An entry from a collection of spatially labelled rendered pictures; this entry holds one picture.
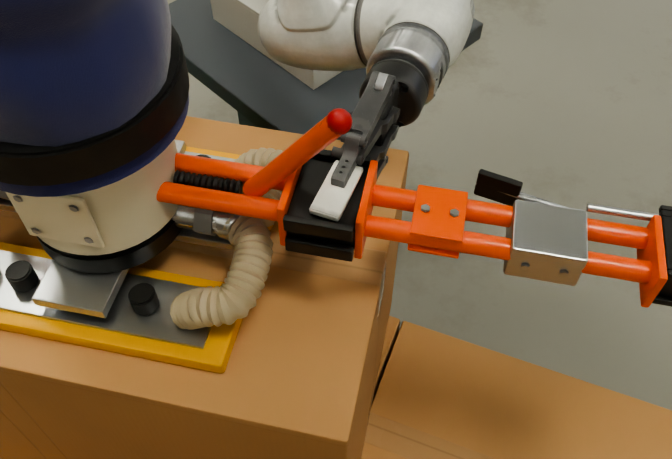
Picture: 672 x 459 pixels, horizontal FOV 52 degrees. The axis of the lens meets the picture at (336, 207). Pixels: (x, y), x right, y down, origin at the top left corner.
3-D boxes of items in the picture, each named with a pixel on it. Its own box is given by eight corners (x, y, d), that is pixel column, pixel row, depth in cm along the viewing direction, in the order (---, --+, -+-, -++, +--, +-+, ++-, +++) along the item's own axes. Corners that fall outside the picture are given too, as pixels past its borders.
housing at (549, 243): (502, 277, 68) (511, 251, 64) (506, 223, 72) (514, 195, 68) (575, 290, 67) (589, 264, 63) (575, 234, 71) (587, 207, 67)
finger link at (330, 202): (363, 172, 70) (363, 166, 69) (338, 222, 66) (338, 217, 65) (335, 164, 70) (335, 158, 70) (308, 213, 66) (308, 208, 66)
